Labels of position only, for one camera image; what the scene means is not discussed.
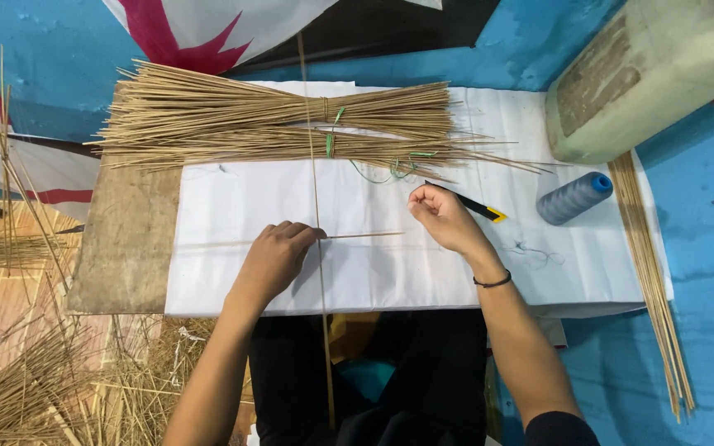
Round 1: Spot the person's left hand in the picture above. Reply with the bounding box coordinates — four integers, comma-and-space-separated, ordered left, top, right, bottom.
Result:
235, 221, 328, 303

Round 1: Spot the person's right hand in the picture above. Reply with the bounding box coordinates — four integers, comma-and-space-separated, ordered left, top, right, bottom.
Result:
407, 183, 489, 261

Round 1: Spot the long thin bamboo stick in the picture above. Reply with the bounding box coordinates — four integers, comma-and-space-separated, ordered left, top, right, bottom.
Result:
297, 32, 337, 429

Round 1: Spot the short thin bamboo stick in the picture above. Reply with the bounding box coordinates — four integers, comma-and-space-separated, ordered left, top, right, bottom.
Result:
176, 232, 406, 250

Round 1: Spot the stack of white paper sheets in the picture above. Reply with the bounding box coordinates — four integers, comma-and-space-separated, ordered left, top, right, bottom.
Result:
164, 80, 675, 319

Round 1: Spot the black yellow utility knife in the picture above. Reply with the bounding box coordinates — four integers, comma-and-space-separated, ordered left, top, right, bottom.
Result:
424, 180, 508, 224

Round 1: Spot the green thread tie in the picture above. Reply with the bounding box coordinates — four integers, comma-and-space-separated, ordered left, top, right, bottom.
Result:
324, 107, 440, 185

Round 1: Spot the black wrist band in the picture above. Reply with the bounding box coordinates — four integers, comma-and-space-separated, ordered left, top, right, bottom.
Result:
473, 269, 513, 289

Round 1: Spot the bundle of bamboo sticks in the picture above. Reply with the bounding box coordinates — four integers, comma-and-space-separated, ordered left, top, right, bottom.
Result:
84, 59, 556, 184

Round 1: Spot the loose dark thread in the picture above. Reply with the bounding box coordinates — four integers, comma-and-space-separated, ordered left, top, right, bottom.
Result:
501, 238, 566, 270

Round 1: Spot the grey thread spool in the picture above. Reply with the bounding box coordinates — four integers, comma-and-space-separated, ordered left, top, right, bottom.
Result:
536, 171, 614, 226

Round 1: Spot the person's black clothing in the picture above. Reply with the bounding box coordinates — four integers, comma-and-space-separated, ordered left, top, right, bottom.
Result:
247, 308, 602, 446

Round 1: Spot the black paper kite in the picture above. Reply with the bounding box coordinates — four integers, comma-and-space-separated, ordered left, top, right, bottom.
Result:
224, 0, 502, 78

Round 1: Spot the brown wooden board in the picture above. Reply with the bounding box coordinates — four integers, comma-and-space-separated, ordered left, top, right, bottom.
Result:
64, 82, 184, 316

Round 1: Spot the white red paper kite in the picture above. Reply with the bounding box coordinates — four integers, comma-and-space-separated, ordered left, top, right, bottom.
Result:
102, 0, 443, 76

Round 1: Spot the row of long bamboo sticks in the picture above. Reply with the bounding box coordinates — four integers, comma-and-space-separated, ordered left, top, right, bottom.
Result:
608, 152, 697, 425

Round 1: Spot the cream plastic jerrycan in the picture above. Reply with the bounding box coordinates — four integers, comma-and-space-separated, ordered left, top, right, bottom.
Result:
545, 0, 714, 166

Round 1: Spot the heap of bamboo stick scraps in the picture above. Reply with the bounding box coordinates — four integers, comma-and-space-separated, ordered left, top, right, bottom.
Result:
0, 45, 255, 446

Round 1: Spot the white red black kite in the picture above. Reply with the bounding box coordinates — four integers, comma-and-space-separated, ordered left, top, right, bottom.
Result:
0, 68, 102, 224

